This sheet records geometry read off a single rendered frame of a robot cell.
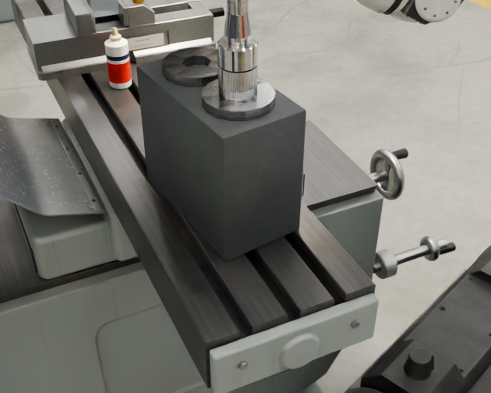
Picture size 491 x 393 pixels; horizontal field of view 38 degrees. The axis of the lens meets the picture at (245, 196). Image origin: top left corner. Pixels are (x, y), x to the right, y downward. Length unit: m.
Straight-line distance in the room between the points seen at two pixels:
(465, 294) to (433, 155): 1.53
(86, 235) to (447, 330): 0.67
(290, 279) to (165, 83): 0.29
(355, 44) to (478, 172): 1.19
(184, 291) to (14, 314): 0.43
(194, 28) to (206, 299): 0.69
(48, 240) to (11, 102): 2.23
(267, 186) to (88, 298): 0.48
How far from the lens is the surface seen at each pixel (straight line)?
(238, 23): 0.82
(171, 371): 1.48
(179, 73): 0.93
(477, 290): 1.48
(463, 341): 1.37
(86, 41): 1.38
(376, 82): 3.43
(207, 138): 0.85
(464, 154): 2.98
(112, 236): 1.18
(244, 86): 0.85
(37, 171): 1.23
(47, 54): 1.38
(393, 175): 1.61
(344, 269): 0.92
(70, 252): 1.20
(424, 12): 1.21
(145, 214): 1.01
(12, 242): 1.33
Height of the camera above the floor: 1.57
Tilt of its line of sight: 37 degrees down
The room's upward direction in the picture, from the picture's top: straight up
